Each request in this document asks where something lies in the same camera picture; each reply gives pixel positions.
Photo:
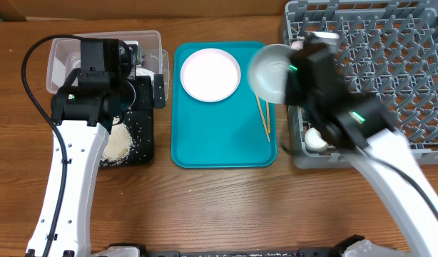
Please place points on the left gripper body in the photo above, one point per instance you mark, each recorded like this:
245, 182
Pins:
144, 94

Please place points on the pile of rice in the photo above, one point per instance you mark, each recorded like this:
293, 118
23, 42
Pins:
117, 144

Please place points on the large white plate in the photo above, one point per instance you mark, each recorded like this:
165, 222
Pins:
210, 75

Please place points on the wooden chopstick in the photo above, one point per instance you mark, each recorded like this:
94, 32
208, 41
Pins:
263, 115
268, 117

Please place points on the grey bowl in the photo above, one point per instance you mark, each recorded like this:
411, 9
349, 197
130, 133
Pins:
267, 73

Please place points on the white paper cup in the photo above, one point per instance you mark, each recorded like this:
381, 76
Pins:
314, 142

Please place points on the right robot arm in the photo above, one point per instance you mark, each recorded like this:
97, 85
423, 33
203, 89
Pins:
362, 127

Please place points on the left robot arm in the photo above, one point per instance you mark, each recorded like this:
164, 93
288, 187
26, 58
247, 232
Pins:
101, 115

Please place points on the grey dishwasher rack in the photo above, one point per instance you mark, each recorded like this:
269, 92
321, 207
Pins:
389, 48

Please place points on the black plastic tray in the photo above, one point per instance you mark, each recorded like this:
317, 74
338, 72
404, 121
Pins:
144, 142

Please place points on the teal serving tray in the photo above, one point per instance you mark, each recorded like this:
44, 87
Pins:
224, 134

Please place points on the clear plastic bin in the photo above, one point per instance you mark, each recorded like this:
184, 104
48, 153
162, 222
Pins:
65, 55

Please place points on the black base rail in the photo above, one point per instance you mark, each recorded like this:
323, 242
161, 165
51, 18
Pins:
142, 251

